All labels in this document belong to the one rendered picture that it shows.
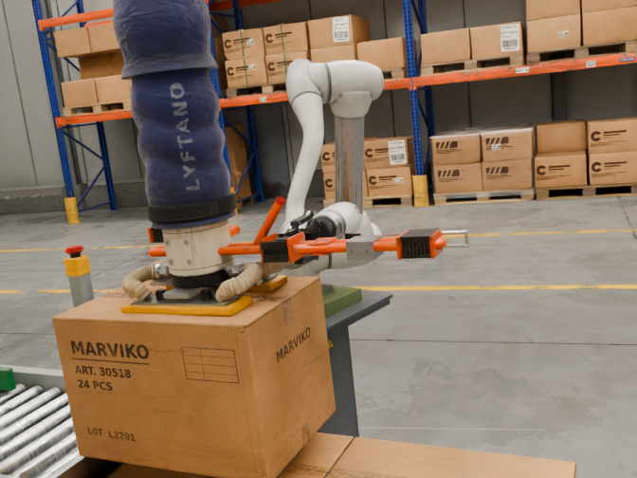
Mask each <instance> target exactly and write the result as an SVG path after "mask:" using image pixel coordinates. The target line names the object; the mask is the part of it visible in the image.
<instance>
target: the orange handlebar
mask: <svg viewBox="0 0 637 478"><path fill-rule="evenodd" d="M228 227H229V234H230V236H233V235H235V234H237V233H239V232H240V227H239V226H237V225H236V226H228ZM336 239H337V237H325V238H318V239H316V240H310V241H300V244H299V245H293V247H292V249H293V252H294V253H311V254H309V255H310V256H318V255H329V254H331V253H333V252H346V247H345V242H346V241H348V240H350V239H339V240H336ZM252 244H253V242H252V243H229V244H228V245H229V246H241V247H220V248H219V249H218V253H219V254H220V255H253V254H261V252H260V246H252ZM446 244H447V240H446V239H445V237H442V236H441V237H440V238H439V239H438V240H436V242H435V248H436V249H441V248H444V247H445V246H446ZM373 250H374V251H397V248H396V240H395V238H381V239H380V242H374V244H373ZM148 254H149V255H150V256H151V257H167V255H166V250H165V246H157V247H153V248H150V249H149V250H148Z"/></svg>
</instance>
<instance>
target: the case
mask: <svg viewBox="0 0 637 478"><path fill-rule="evenodd" d="M234 296H247V297H251V298H252V304H250V305H249V306H247V307H245V308H244V309H242V310H241V311H239V312H237V313H236V314H234V315H232V316H208V315H168V314H138V313H121V311H120V307H121V306H123V305H125V304H127V303H130V302H132V301H134V300H136V299H137V297H135V296H133V295H130V294H128V293H126V292H125V291H124V290H123V288H122V287H121V288H119V289H116V290H114V291H112V292H109V293H107V294H105V295H102V296H100V297H98V298H96V299H94V300H92V301H90V302H87V303H84V304H81V305H79V306H77V307H74V308H72V309H70V310H67V311H65V312H64V313H61V314H59V315H57V316H54V317H52V322H53V327H54V332H55V337H56V342H57V346H58V351H59V356H60V361H61V365H62V370H63V375H64V384H65V389H66V393H67V398H68V403H69V408H70V412H71V417H72V421H73V426H74V431H75V435H76V440H77V445H78V450H79V455H80V456H84V457H91V458H97V459H103V460H109V461H116V462H121V463H127V464H134V465H140V466H146V467H152V468H159V469H170V470H176V471H183V472H188V473H195V474H201V475H208V476H213V477H219V478H276V477H277V476H278V475H279V474H280V473H281V472H282V471H283V469H284V468H285V467H286V466H287V465H288V464H289V463H290V462H291V460H292V459H293V458H294V457H295V456H296V455H297V454H298V453H299V451H300V450H301V449H302V448H303V447H304V446H305V445H306V443H307V442H308V441H309V440H310V439H311V438H312V437H313V436H314V435H315V433H316V432H317V431H318V430H319V429H320V428H321V427H322V425H323V424H324V423H325V422H326V421H327V420H328V419H329V418H330V416H331V415H332V414H333V413H334V412H335V411H336V403H335V395H334V387H333V379H332V371H331V363H330V355H329V347H328V340H327V331H326V323H325V316H324V307H323V299H322V292H321V283H320V277H287V283H285V284H283V285H281V286H279V287H278V288H276V289H275V290H273V291H271V292H241V293H240V294H237V295H234Z"/></svg>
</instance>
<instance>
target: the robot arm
mask: <svg viewBox="0 0 637 478"><path fill-rule="evenodd" d="M383 88H384V78H383V74H382V71H381V69H380V68H379V67H378V66H376V65H373V64H370V63H367V62H363V61H357V60H347V61H333V62H330V63H312V62H311V61H308V60H305V59H297V60H295V61H293V62H292V63H291V64H290V65H289V66H288V69H287V74H286V91H287V96H288V99H289V101H290V103H291V106H292V108H293V111H294V113H295V114H296V116H297V118H298V120H299V122H300V125H301V127H302V130H303V144H302V147H301V151H300V157H299V160H298V164H297V167H296V171H295V173H294V177H293V180H292V183H291V187H290V190H289V194H288V197H287V202H286V209H285V221H284V222H283V223H282V226H281V227H280V229H279V232H278V234H279V233H285V236H284V237H282V238H279V239H277V241H285V242H286V239H288V238H290V237H292V236H294V235H296V234H298V233H300V232H302V231H303V232H304V240H305V241H310V240H316V239H318V238H325V237H337V239H336V240H339V239H345V235H344V234H345V233H361V236H366V235H382V233H381V231H380V229H379V227H378V226H377V225H375V224H374V223H371V221H370V217H369V215H368V214H367V213H365V212H364V211H363V157H364V116H365V115H366V114H367V112H368V111H369V107H370V105H371V103H372V101H373V100H376V99H377V98H378V97H379V96H380V95H381V93H382V91H383ZM324 103H330V106H331V110H332V112H333V114H334V115H335V177H336V203H335V204H333V205H331V206H329V207H327V208H326V209H324V210H322V211H321V212H320V213H319V214H317V215H315V216H314V214H315V212H314V211H304V201H305V198H306V195H307V192H308V189H309V186H310V183H311V180H312V177H313V174H314V171H315V169H316V166H317V163H318V160H319V155H320V152H321V148H322V143H323V136H324V125H323V113H322V105H323V104H324ZM313 216H314V217H313ZM309 254H311V253H306V255H305V256H303V257H301V258H299V260H297V261H295V262H293V263H289V258H288V262H287V263H284V267H283V270H282V271H280V272H278V274H279V275H285V276H287V277H320V275H319V273H320V272H322V271H324V270H326V269H338V268H346V267H357V266H361V265H364V264H367V263H369V262H370V261H372V260H353V261H348V260H347V254H346V252H333V253H331V254H329V255H318V256H310V255H309Z"/></svg>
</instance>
